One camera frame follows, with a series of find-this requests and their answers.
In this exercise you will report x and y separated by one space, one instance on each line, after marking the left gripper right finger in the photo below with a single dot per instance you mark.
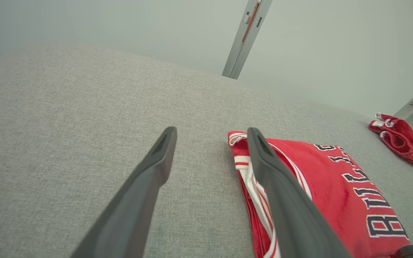
292 222

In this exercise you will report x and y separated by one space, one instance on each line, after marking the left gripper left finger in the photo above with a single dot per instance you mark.
131 215

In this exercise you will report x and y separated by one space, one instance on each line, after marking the red white jersey shirt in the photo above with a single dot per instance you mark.
335 193

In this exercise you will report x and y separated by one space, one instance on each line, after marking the red white sports shorts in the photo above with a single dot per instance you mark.
403 139

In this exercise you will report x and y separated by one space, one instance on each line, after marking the grey partition post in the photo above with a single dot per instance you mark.
246 39

